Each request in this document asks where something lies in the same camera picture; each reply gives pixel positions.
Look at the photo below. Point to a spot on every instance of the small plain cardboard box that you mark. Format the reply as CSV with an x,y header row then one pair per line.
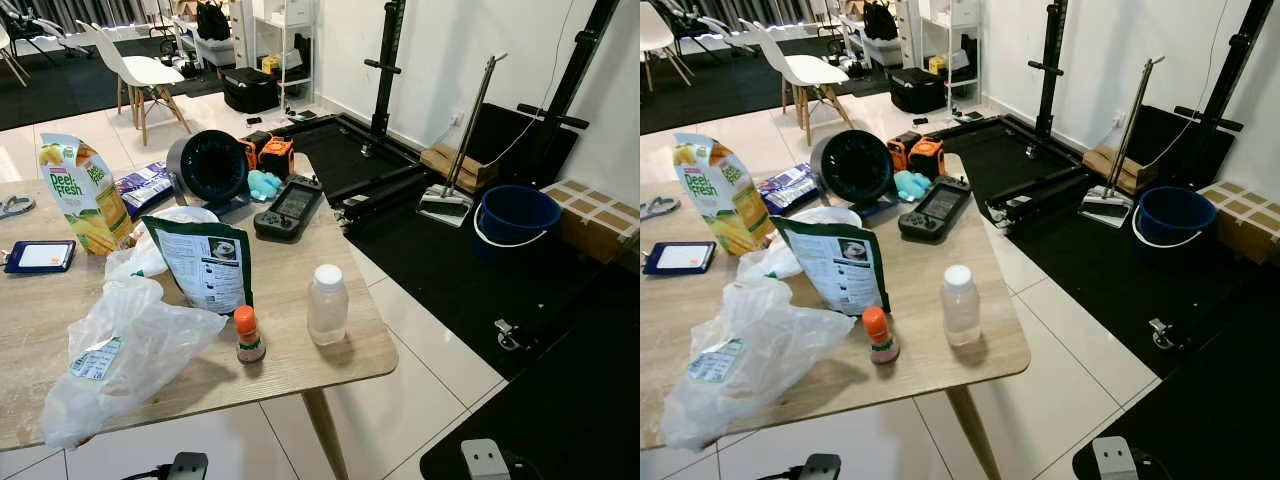
x,y
435,160
1098,162

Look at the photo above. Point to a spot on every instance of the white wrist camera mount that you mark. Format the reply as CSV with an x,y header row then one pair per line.
x,y
484,462
188,468
1115,460
822,469

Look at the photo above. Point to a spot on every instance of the black backpack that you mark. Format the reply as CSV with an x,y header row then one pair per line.
x,y
212,20
880,20

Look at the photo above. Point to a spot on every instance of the black padded board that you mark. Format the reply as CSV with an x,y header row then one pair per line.
x,y
1170,150
510,150

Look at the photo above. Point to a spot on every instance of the orange and black device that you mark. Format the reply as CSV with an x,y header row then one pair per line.
x,y
275,158
922,158

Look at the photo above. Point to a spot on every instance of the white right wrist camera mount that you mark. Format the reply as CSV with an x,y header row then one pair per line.
x,y
1115,460
484,462

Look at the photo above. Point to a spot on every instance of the white shelf unit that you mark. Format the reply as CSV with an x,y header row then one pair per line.
x,y
908,30
243,30

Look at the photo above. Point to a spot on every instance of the black round fan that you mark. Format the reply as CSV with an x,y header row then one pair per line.
x,y
210,165
853,165

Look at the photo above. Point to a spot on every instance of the Peel Fresh juice carton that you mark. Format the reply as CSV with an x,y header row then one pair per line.
x,y
85,200
722,200

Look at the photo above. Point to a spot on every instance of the white crumpled plastic bag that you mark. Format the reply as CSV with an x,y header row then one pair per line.
x,y
760,350
130,350

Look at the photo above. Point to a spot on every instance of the blue card holder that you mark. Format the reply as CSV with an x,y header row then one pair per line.
x,y
680,258
40,257

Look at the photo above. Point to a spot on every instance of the small orange capped bottle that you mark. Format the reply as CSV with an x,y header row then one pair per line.
x,y
880,337
249,335

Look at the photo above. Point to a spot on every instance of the black metal rack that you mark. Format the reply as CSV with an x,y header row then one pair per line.
x,y
388,60
1050,60

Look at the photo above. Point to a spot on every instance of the blue plastic bucket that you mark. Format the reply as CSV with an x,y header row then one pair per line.
x,y
515,235
1172,235

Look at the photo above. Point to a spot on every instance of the dark green snack pouch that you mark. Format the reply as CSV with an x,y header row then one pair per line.
x,y
205,270
840,270

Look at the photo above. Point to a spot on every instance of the turquoise toy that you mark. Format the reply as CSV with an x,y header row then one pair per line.
x,y
263,186
910,186

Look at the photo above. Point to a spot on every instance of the black gym floor mat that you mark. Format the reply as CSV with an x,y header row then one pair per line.
x,y
1100,290
450,290

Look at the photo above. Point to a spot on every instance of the cardboard box with taped grid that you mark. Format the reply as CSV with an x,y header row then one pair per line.
x,y
600,220
1245,220

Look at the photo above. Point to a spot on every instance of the light wooden table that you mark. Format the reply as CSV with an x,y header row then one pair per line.
x,y
30,320
670,320

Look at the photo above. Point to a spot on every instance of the clear bottle with white cap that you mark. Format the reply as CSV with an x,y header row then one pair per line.
x,y
328,310
961,310

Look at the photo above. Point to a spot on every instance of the black hard case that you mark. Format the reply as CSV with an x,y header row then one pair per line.
x,y
917,92
250,92

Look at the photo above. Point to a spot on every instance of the purple snack packet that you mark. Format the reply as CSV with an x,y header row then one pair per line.
x,y
143,185
788,185

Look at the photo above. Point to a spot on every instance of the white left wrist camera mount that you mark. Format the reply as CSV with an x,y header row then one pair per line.
x,y
822,469
188,468

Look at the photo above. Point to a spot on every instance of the white chair with wooden legs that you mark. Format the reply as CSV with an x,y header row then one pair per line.
x,y
140,70
805,70
655,35

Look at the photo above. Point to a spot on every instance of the black handheld controller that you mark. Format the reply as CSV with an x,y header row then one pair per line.
x,y
290,208
935,208

